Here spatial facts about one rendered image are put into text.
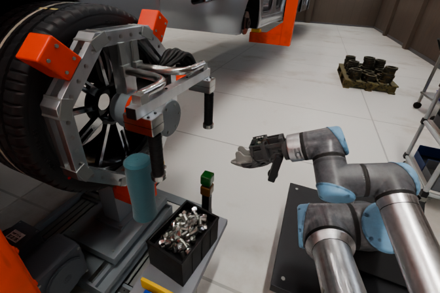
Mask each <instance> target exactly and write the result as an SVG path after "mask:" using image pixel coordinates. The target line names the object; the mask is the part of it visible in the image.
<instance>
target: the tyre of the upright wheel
mask: <svg viewBox="0 0 440 293"><path fill-rule="evenodd" d="M64 2H69V1H37V2H33V3H29V4H25V5H22V6H19V7H18V8H15V9H12V10H11V11H10V12H7V13H5V14H4V15H3V16H1V17H0V44H1V42H2V40H3V39H4V38H5V36H6V35H7V34H8V32H9V31H10V30H11V29H12V28H13V27H14V26H15V25H16V24H17V23H18V22H20V21H21V20H22V19H24V18H25V17H26V16H28V15H29V14H31V13H32V12H35V11H36V10H39V9H41V8H43V7H46V6H49V5H53V4H56V3H59V4H57V5H53V6H49V7H47V8H44V9H42V10H40V11H38V12H36V13H34V14H32V15H31V16H30V17H28V18H26V19H25V20H24V21H23V22H22V23H21V24H20V25H18V26H17V27H16V28H15V29H14V31H13V32H12V33H11V34H10V35H9V37H8V38H7V39H6V41H5V42H4V43H3V46H2V47H1V48H0V149H1V150H2V151H3V154H4V155H5V156H6V157H7V159H8V160H9V161H10V162H11V163H12V164H13V165H14V166H15V167H17V168H18V169H19V170H20V171H19V170H17V168H15V167H14V166H13V165H12V164H11V163H10V162H9V161H8V160H7V159H6V158H5V157H4V156H3V155H2V153H1V152H0V162H1V163H2V164H3V165H5V166H7V167H9V168H11V169H13V170H15V171H17V172H20V173H22V172H23V173H25V174H26V175H27V176H30V177H32V178H34V179H36V180H38V181H41V182H43V183H45V184H48V185H50V186H53V187H55V188H57V189H60V190H64V191H68V192H93V191H96V190H101V189H103V188H106V187H108V186H111V184H102V183H96V182H88V181H87V182H84V181H79V180H77V179H74V178H72V177H69V176H67V175H64V173H63V171H62V168H61V167H60V166H61V165H60V161H59V159H58V156H57V153H56V150H55V148H54V145H53V142H52V139H51V137H50V134H49V131H48V128H47V125H46V122H45V119H44V116H42V110H41V108H40V103H41V101H42V100H43V94H46V91H47V90H48V88H49V86H50V84H51V82H52V78H53V77H49V76H47V75H46V74H44V73H42V72H40V71H38V70H36V69H35V68H33V67H32V66H30V65H28V64H26V63H24V62H22V61H21V60H19V59H17V58H16V55H17V53H18V51H19V49H20V47H21V46H22V44H23V43H24V41H25V39H26V37H27V35H28V34H29V33H40V34H45V35H52V36H53V37H54V38H56V39H57V40H59V41H60V42H61V43H62V44H64V45H65V46H67V47H68V48H70V46H71V44H72V42H73V38H75V37H76V35H77V33H78V31H80V30H85V29H96V28H102V27H112V26H122V25H128V24H138V21H139V20H138V19H137V18H135V17H134V16H132V15H131V14H130V13H128V12H126V11H124V10H122V9H119V8H117V7H113V6H110V5H102V4H93V3H77V2H76V3H74V2H71V3H64ZM23 173H22V174H23Z"/></svg>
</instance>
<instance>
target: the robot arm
mask: <svg viewBox="0 0 440 293"><path fill-rule="evenodd" d="M256 137H258V138H256ZM256 137H253V139H252V140H251V143H250V145H249V150H246V149H245V148H244V147H243V146H239V147H238V151H237V152H236V153H235V155H236V158H235V159H233V160H231V163H232V164H234V165H237V166H239V167H243V168H248V169H253V168H256V167H263V166H266V165H268V164H271V163H272V165H271V168H270V170H269V171H268V181H270V182H275V180H276V178H277V177H278V172H279V169H280V166H281V164H282V161H283V158H285V160H291V161H292V162H299V161H305V160H312V162H313V166H314V174H315V179H316V188H317V191H318V195H319V197H320V199H322V200H324V201H326V202H329V203H306V204H300V205H298V207H297V220H298V237H299V247H300V248H303V249H306V252H307V254H308V255H309V257H311V259H313V260H314V261H315V265H316V271H317V274H318V280H319V284H320V289H321V293H367V291H366V289H365V286H364V284H363V281H362V278H361V275H360V274H359V270H358V267H357V266H356V262H355V260H354V257H353V255H354V253H355V251H356V250H362V251H365V252H373V251H381V252H384V253H387V254H395V256H396V258H397V262H398V264H399V267H400V270H401V273H402V275H403V278H404V281H405V284H406V286H407V290H408V292H409V293H440V245H439V243H438V241H437V239H436V237H435V235H434V233H433V230H432V228H431V226H430V224H429V222H428V220H427V218H426V216H425V214H424V212H423V210H422V208H421V206H420V204H419V202H418V197H417V195H419V193H420V181H419V180H418V175H417V174H416V171H415V170H414V169H413V168H412V167H411V166H410V165H408V164H406V163H402V162H388V163H368V164H348V163H347V161H346V156H347V155H348V154H349V149H348V145H347V143H346V139H345V137H344V134H343V131H342V129H341V127H339V126H331V127H326V128H321V129H315V130H311V131H304V132H300V133H293V134H289V135H287V136H286V138H285V136H284V134H283V133H281V134H277V135H271V136H267V134H266V135H260V136H256ZM356 197H374V200H375V203H369V202H366V201H355V199H356Z"/></svg>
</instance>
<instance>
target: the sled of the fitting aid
mask: <svg viewBox="0 0 440 293"><path fill-rule="evenodd" d="M172 214H173V209H172V205H170V204H167V203H166V204H165V206H163V208H162V209H161V210H160V212H159V213H158V214H157V216H156V217H155V218H154V219H153V220H152V221H151V223H150V224H149V225H148V226H147V227H146V229H145V230H144V231H143V232H142V234H141V235H140V236H139V237H138V238H137V239H136V241H135V242H134V244H133V245H132V246H131V247H130V248H129V249H128V251H127V252H126V253H125V254H124V256H123V257H122V258H121V259H120V260H119V262H118V263H117V264H116V265H114V264H112V263H110V262H108V261H106V260H104V259H102V258H100V257H98V256H96V255H95V254H92V253H91V252H88V251H87V250H84V249H82V248H81V250H82V252H83V254H84V259H85V261H86V264H87V266H88V271H87V272H86V273H85V274H84V275H83V276H82V277H81V278H80V279H79V282H78V283H77V284H76V285H77V286H79V287H81V288H82V289H84V290H86V291H87V292H89V293H115V292H116V290H117V289H118V287H119V286H120V285H121V284H122V282H123V281H124V280H125V278H126V277H127V276H128V274H129V273H130V272H131V270H132V269H133V268H134V266H135V265H136V264H137V262H138V261H139V259H140V258H141V257H142V256H143V254H144V253H145V251H146V250H147V249H148V248H147V244H146V240H147V239H148V238H149V237H150V236H151V235H152V234H153V233H154V232H155V231H156V230H157V229H158V228H159V227H160V226H161V225H162V224H163V223H164V222H165V221H166V220H167V219H168V218H169V217H170V216H171V215H172Z"/></svg>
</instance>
